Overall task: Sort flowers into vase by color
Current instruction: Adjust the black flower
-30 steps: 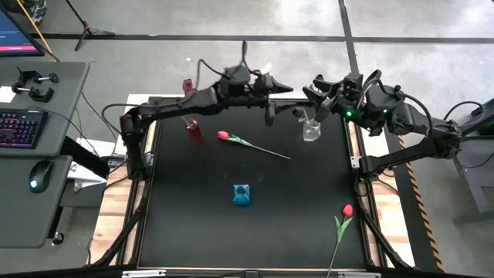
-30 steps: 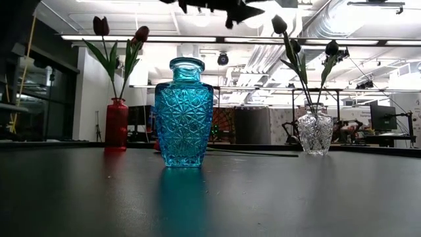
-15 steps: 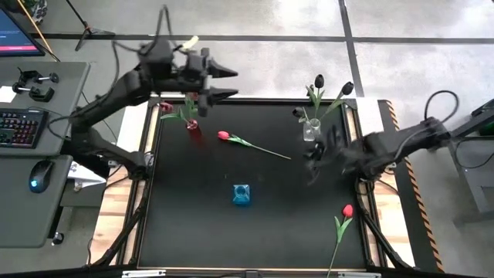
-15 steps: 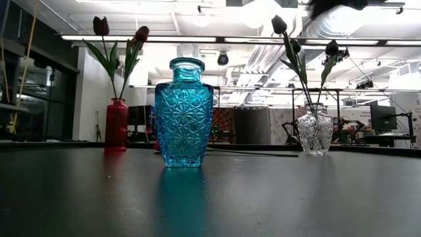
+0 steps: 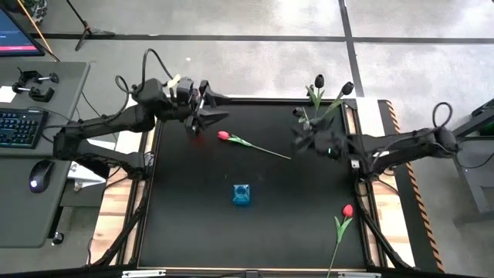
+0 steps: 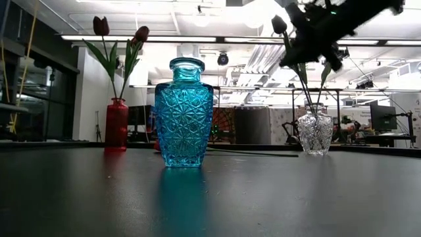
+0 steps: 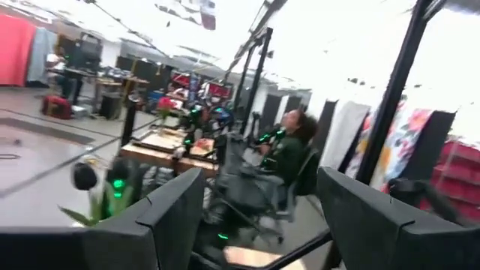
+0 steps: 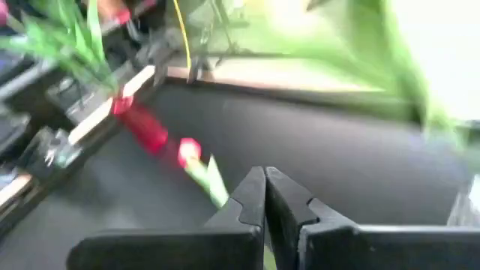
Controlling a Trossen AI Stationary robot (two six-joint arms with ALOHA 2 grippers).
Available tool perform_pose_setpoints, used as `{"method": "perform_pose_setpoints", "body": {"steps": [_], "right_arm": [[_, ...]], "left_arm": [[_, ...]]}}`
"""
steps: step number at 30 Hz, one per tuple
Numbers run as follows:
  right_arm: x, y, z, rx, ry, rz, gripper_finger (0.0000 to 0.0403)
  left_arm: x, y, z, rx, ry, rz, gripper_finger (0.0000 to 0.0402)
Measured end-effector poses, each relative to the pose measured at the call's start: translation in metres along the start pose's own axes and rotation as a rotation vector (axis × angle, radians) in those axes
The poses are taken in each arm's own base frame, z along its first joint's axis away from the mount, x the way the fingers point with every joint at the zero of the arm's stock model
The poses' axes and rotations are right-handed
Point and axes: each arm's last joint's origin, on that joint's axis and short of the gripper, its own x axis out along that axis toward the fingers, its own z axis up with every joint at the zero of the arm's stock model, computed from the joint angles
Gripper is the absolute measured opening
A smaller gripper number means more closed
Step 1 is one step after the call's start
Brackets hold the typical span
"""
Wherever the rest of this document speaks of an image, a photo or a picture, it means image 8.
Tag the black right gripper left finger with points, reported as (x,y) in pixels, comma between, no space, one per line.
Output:
(168,249)

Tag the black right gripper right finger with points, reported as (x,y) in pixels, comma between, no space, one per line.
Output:
(375,249)

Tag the red artificial tulip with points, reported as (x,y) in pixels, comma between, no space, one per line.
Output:
(95,37)
(189,150)
(45,41)

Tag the red ribbed glass vase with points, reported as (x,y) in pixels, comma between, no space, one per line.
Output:
(144,129)

